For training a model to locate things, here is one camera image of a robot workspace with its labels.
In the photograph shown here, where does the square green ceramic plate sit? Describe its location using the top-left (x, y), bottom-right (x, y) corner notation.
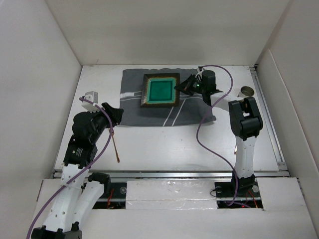
top-left (141, 73), bottom-right (180, 108)

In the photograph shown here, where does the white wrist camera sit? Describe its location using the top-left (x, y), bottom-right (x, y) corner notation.
top-left (195, 66), bottom-right (203, 81)
top-left (81, 91), bottom-right (99, 113)

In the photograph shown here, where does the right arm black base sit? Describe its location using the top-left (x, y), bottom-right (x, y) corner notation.
top-left (210, 174), bottom-right (263, 209)

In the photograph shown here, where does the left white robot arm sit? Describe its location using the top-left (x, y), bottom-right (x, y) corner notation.
top-left (26, 99), bottom-right (124, 239)

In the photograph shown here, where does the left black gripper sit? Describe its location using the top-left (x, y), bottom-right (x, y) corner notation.
top-left (88, 103), bottom-right (123, 143)

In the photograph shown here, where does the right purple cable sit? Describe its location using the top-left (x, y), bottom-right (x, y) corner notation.
top-left (196, 65), bottom-right (240, 207)

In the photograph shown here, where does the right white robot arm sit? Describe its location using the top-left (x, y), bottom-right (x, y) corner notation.
top-left (175, 70), bottom-right (263, 196)

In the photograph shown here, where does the right aluminium rail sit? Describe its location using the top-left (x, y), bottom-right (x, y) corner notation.
top-left (249, 67), bottom-right (285, 167)

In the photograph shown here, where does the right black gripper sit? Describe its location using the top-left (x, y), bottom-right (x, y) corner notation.
top-left (174, 73), bottom-right (206, 96)

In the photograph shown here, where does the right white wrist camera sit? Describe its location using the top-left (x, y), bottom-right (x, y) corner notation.
top-left (195, 66), bottom-right (203, 81)

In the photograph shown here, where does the white and brown cup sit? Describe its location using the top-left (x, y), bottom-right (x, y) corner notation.
top-left (237, 86), bottom-right (255, 98)

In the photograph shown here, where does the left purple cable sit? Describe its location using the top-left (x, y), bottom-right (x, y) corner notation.
top-left (26, 97), bottom-right (116, 239)

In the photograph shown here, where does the front aluminium rail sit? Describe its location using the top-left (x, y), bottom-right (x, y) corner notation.
top-left (50, 170), bottom-right (290, 179)

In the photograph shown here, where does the copper fork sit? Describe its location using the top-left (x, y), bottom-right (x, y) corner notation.
top-left (111, 132), bottom-right (120, 163)

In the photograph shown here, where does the purple cable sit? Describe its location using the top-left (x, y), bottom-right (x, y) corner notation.
top-left (26, 97), bottom-right (116, 239)
top-left (196, 65), bottom-right (240, 207)

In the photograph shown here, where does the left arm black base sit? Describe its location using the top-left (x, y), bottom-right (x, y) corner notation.
top-left (93, 182), bottom-right (127, 210)

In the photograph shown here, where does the aluminium rail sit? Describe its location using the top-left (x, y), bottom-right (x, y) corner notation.
top-left (249, 67), bottom-right (285, 167)
top-left (50, 170), bottom-right (290, 179)

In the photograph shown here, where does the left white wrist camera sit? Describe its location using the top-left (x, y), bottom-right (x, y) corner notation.
top-left (81, 91), bottom-right (99, 113)

